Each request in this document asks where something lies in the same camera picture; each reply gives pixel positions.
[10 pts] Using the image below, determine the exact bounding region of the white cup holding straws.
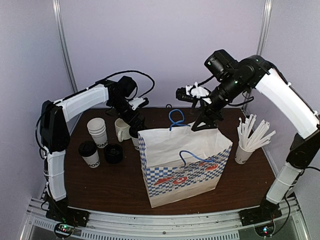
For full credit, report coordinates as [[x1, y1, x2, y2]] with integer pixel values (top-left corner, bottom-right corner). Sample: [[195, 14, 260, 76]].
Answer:
[[234, 145, 253, 165]]

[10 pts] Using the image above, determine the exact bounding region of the white paper coffee cup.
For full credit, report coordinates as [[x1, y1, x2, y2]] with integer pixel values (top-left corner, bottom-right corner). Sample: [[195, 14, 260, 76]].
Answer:
[[131, 137, 140, 151]]

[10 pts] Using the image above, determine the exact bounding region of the aluminium front rail frame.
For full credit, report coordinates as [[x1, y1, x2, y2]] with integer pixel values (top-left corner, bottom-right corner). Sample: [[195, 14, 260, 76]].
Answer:
[[17, 197, 311, 240]]

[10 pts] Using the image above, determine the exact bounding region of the stack of black cup lids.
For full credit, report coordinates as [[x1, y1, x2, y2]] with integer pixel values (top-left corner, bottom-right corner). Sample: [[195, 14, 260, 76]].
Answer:
[[103, 143, 123, 164]]

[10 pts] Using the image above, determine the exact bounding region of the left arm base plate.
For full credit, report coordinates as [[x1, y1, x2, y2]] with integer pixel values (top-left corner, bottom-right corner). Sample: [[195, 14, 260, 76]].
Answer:
[[45, 208, 90, 227]]

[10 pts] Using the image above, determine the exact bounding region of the checkered paper takeout bag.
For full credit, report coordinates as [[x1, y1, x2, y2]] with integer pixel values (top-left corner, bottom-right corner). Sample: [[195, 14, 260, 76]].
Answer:
[[137, 117, 233, 208]]

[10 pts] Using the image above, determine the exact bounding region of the right aluminium corner post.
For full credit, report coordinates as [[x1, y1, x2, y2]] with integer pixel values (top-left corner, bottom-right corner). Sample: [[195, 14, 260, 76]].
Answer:
[[256, 0, 273, 56]]

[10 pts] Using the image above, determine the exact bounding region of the bundle of white wrapped straws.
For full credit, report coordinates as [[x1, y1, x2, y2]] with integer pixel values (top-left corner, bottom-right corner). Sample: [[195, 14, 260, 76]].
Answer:
[[237, 114, 276, 152]]

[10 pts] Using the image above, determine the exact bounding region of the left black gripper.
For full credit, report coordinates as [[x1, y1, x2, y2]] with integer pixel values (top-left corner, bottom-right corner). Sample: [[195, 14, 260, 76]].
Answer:
[[109, 96, 145, 131]]

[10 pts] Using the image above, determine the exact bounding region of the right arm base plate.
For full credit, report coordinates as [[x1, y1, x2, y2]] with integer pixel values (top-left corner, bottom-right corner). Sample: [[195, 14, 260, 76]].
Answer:
[[239, 206, 282, 226]]

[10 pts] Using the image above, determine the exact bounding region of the cream ceramic mug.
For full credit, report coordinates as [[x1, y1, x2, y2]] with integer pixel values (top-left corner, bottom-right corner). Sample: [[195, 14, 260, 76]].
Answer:
[[114, 118, 131, 143]]

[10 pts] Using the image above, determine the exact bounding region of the stack of white paper cups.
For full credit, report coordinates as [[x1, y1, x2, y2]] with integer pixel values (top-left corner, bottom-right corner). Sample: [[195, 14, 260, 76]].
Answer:
[[86, 117, 108, 149]]

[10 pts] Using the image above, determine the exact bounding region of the black plastic cup lid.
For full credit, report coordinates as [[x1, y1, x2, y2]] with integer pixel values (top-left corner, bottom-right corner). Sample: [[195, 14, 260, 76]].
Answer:
[[129, 126, 139, 139]]

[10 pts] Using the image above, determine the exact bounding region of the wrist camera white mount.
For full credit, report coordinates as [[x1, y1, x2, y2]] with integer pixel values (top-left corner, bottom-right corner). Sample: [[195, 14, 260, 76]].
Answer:
[[175, 81, 212, 105], [128, 97, 149, 111]]

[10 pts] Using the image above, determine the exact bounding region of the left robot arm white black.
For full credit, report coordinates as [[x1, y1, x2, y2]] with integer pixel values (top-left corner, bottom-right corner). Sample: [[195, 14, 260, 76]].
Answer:
[[35, 75, 149, 222]]

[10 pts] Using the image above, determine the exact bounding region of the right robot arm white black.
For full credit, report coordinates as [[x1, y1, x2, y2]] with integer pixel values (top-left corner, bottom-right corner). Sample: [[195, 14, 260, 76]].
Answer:
[[185, 49, 320, 221]]

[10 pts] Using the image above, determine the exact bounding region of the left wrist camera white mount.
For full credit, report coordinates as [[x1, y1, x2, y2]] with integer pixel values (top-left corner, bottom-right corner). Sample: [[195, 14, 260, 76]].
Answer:
[[128, 97, 149, 111]]

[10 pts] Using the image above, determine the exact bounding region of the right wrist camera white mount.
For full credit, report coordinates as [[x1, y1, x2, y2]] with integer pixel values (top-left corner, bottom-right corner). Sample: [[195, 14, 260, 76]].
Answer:
[[175, 81, 212, 105]]

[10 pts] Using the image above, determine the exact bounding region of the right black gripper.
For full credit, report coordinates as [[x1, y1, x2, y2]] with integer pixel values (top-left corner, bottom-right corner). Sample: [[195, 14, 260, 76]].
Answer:
[[190, 73, 248, 131]]

